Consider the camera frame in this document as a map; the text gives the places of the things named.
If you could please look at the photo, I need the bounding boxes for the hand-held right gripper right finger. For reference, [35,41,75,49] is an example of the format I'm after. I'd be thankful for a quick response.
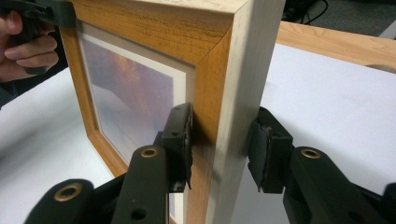
[247,106,294,194]

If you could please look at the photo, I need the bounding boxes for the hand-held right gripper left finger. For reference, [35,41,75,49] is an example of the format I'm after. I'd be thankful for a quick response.
[161,102,194,193]

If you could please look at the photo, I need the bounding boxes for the wooden picture frame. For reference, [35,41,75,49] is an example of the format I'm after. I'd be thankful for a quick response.
[59,0,286,224]

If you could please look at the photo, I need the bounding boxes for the black floor cables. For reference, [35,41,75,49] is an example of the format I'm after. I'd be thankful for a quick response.
[280,0,330,26]

